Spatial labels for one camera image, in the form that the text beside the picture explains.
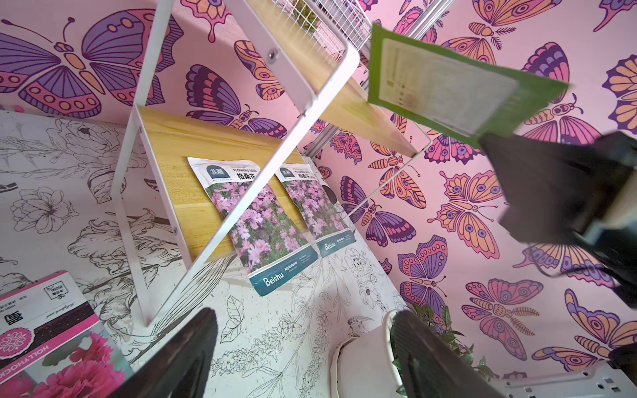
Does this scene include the potted green plant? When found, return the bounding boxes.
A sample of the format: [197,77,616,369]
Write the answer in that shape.
[330,310,502,397]

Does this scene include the small succulent plant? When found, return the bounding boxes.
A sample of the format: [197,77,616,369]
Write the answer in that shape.
[292,0,319,35]

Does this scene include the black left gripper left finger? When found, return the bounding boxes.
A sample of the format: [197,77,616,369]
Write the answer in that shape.
[110,308,218,397]

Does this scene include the white wire basket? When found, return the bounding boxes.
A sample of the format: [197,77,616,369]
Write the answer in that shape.
[272,1,372,62]

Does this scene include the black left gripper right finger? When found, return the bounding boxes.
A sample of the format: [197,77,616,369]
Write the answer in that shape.
[391,310,501,397]

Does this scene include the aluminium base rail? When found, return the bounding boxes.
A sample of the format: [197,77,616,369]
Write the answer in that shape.
[489,362,636,398]

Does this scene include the pink hollyhock seed bag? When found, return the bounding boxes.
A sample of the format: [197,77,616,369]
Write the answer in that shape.
[1,271,134,397]

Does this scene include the green seed bag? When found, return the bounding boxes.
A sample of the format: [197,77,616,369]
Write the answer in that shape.
[368,25,568,148]

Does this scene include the white and wood shelf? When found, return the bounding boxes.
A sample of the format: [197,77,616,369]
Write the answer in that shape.
[111,1,419,325]

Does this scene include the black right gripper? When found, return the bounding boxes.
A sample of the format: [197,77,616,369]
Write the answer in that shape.
[479,131,636,308]

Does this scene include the purple flower seed bag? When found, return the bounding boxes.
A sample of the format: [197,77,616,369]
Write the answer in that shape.
[276,164,356,258]
[187,157,319,296]

